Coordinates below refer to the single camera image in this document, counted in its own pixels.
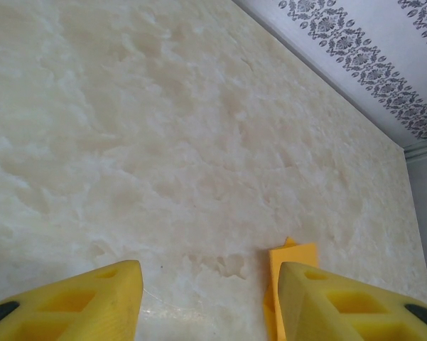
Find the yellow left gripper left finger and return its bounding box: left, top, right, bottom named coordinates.
left=0, top=259, right=144, bottom=341

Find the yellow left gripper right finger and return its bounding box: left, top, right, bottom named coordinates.
left=277, top=261, right=427, bottom=341

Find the orange square paper sheet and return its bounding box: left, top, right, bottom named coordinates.
left=262, top=237, right=319, bottom=341

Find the aluminium frame post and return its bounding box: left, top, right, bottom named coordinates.
left=403, top=136, right=427, bottom=161

